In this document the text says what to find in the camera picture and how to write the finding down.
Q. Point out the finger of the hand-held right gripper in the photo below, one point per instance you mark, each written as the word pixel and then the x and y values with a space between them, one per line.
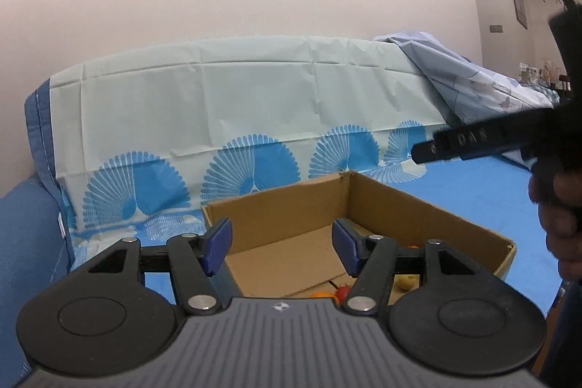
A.
pixel 473 138

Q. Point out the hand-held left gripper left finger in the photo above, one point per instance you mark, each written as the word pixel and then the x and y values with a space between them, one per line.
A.
pixel 219 243

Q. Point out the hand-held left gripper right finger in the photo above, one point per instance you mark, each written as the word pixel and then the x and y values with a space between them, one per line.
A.
pixel 344 247

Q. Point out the large red cherry tomato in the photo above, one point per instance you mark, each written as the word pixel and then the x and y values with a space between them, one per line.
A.
pixel 342 292

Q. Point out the brown cardboard box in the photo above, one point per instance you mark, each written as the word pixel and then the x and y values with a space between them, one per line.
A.
pixel 282 210

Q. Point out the yellow cherry tomato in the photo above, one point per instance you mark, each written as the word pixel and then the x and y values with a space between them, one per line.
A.
pixel 406 281

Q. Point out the person's right hand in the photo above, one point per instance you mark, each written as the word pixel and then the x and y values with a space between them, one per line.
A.
pixel 561 224

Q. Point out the distant table clutter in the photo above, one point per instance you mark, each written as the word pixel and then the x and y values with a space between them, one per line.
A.
pixel 541 74

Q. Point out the pale blue patterned quilt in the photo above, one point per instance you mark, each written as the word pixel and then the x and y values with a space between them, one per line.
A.
pixel 473 83

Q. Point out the blue fan print bedsheet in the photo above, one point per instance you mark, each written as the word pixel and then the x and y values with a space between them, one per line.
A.
pixel 227 97

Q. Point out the blue cushion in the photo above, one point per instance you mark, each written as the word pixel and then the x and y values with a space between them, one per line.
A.
pixel 27 242

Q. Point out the blue stitched cloth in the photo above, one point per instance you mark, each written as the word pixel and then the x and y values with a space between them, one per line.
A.
pixel 38 133

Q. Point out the small framed wall picture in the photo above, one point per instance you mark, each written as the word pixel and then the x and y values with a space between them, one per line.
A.
pixel 518 6

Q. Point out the wall light switch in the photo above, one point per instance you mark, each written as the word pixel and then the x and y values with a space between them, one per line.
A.
pixel 495 28

